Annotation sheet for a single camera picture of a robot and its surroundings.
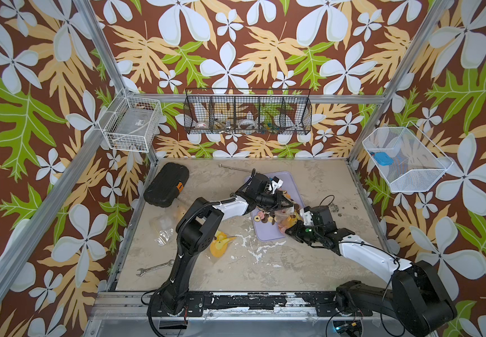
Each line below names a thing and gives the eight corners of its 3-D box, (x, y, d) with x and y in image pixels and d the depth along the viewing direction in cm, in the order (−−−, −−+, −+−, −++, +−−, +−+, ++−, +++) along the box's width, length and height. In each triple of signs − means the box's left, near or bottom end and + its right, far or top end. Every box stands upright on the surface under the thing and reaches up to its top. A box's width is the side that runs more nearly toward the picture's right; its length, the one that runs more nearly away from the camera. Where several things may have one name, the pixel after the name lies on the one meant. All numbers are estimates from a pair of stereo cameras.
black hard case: (145, 204, 104) (140, 196, 98) (168, 169, 118) (165, 160, 113) (171, 210, 101) (167, 203, 96) (192, 174, 116) (189, 165, 110)
